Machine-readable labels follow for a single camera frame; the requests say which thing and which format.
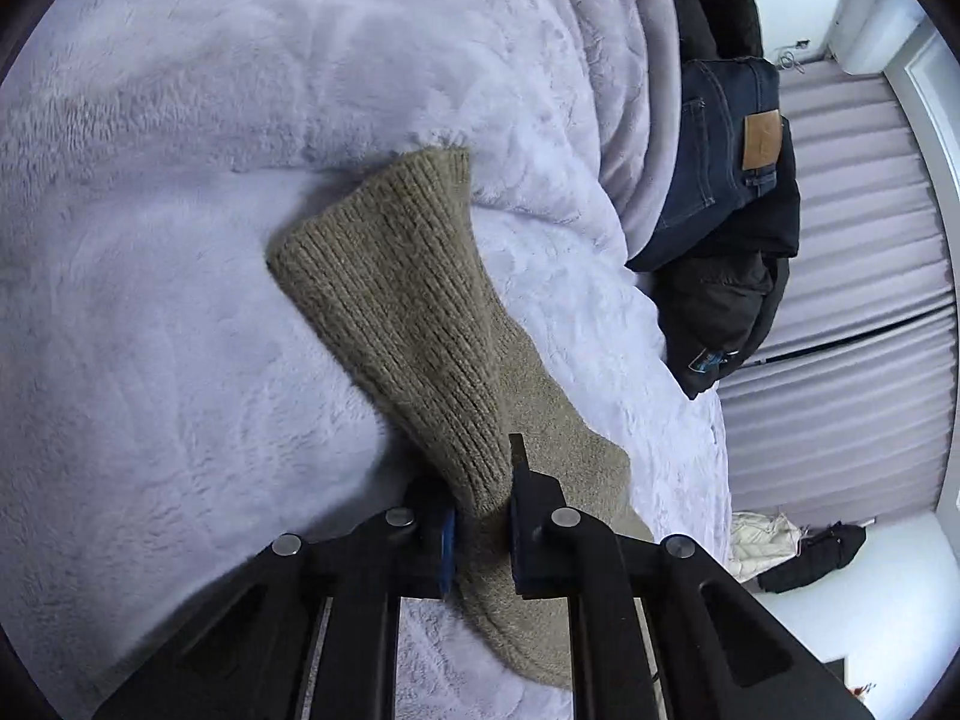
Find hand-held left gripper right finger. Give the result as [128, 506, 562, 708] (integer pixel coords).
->
[508, 433, 878, 720]

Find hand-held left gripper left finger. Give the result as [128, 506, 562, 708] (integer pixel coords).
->
[94, 476, 458, 720]

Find olive knit sweater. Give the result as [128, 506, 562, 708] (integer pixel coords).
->
[266, 148, 657, 691]

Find cream puffer jacket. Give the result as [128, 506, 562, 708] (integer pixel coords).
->
[729, 511, 807, 582]

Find black cloth on floor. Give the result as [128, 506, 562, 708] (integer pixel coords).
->
[757, 521, 869, 595]

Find black padded jacket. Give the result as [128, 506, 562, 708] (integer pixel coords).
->
[664, 0, 802, 400]

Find dark blue jeans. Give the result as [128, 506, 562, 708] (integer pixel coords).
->
[626, 56, 788, 272]

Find fluffy lavender blanket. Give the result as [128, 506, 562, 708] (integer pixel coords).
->
[0, 0, 732, 720]

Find white air conditioner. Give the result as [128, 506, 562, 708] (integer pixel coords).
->
[825, 0, 927, 76]

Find white door frame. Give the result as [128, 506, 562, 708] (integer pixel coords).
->
[885, 22, 960, 526]

